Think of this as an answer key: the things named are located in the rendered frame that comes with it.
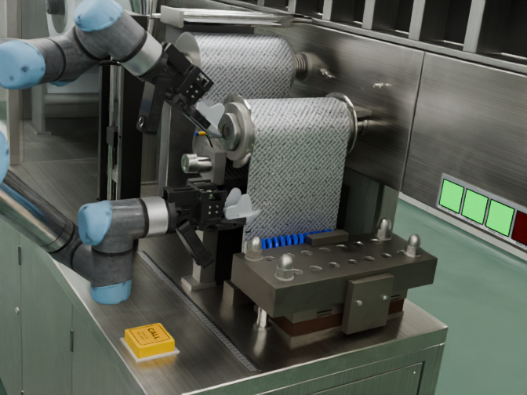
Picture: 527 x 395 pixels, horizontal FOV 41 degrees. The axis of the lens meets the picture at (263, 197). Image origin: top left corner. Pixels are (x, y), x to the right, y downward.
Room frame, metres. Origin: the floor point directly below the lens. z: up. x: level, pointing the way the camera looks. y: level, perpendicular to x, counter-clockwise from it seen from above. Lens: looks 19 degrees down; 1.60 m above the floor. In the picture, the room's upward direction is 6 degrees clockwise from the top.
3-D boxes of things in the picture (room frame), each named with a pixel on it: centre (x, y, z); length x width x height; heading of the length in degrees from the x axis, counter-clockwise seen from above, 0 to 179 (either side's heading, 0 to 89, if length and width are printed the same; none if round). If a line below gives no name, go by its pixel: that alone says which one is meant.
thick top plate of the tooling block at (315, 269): (1.32, -0.16, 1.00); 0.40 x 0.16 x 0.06; 123
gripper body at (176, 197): (1.27, 0.13, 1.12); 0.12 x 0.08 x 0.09; 123
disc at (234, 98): (1.39, 0.07, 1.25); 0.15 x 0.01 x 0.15; 33
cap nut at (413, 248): (1.37, -0.32, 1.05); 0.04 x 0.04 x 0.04
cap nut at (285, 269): (1.20, -0.05, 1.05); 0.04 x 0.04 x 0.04
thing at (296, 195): (1.40, -0.07, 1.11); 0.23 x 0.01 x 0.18; 123
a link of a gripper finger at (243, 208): (1.32, 0.04, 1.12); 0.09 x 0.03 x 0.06; 122
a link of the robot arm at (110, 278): (1.20, 0.28, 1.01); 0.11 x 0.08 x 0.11; 48
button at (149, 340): (1.12, 0.18, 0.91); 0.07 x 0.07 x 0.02; 33
